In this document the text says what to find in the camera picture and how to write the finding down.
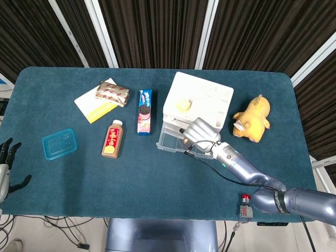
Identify thin multicolour button wire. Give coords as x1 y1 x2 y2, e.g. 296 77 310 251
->
225 216 250 252

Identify white metal frame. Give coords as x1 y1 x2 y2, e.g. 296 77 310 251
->
309 154 336 192

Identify brown milk tea bottle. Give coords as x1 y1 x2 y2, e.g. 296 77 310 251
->
101 119 124 159

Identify dark brown pleated curtain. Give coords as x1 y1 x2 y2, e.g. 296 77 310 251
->
0 0 336 184

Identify gold foil snack package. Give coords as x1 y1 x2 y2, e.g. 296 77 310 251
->
94 81 130 108

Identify thin white post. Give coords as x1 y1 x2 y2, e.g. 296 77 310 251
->
48 0 90 68

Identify white yellow booklet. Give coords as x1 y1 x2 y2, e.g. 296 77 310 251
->
74 77 118 124

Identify yellow plush toy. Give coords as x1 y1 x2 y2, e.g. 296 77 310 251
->
233 94 271 143

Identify blue clear plastic lid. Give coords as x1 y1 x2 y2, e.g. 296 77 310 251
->
41 128 79 160

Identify teal table cloth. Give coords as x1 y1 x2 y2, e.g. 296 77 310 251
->
0 66 322 223

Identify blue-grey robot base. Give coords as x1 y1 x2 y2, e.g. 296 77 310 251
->
104 218 218 252

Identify white shoe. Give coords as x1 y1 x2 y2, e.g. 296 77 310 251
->
5 239 24 252

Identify clear plastic drawer with toys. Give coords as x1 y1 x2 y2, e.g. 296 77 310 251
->
156 118 219 160

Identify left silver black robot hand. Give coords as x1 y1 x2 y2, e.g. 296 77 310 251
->
0 138 33 204

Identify yellow sticky note pad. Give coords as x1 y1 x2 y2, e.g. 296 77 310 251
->
175 98 192 112

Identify black box device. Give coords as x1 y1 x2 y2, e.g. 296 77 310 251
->
0 97 11 116

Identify white panel with blue mark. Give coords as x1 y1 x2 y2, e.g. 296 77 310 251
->
0 72 15 92

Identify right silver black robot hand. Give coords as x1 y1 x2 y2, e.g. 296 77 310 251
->
179 117 223 156

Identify wide white post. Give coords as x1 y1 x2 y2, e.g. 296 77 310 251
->
83 0 119 68

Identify tangled black floor cables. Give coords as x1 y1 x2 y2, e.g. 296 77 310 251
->
0 214 111 250

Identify red emergency stop button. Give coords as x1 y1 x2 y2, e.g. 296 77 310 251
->
238 193 255 218

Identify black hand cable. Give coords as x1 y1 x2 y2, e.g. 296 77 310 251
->
184 140 316 252

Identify blue cookie box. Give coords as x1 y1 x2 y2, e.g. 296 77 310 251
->
136 89 153 137

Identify white plastic drawer unit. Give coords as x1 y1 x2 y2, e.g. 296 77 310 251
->
162 71 234 130

